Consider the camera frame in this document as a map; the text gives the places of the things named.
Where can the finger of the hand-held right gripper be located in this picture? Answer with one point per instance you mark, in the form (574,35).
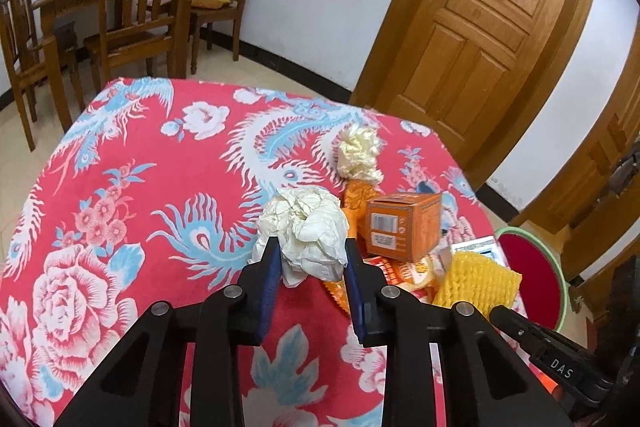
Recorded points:
(550,352)

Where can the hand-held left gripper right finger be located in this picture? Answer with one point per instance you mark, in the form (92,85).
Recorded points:
(356,287)

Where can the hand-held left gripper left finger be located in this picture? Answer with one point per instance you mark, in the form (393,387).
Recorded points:
(270,277)

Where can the orange snack wrapper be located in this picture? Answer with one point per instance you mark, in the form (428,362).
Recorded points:
(405,274)

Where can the white tissue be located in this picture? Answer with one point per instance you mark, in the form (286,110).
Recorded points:
(305,227)

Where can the red basin with green rim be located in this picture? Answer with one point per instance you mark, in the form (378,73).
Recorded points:
(535,277)

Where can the orange cardboard box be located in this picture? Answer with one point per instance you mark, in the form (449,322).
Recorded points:
(402,227)

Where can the yellow foam fruit net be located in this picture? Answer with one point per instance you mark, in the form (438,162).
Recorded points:
(475,282)

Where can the small white box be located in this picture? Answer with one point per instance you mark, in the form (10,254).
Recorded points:
(482,247)

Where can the crumpled cream tissue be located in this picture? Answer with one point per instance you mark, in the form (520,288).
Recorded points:
(359,152)

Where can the red floral tablecloth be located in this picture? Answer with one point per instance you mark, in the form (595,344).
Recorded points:
(150,207)

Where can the open wooden door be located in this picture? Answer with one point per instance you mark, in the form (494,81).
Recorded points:
(590,167)

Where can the yellow seat cushion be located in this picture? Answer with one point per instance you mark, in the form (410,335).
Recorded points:
(210,2)

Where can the panelled wooden door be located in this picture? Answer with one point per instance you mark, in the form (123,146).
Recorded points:
(480,22)

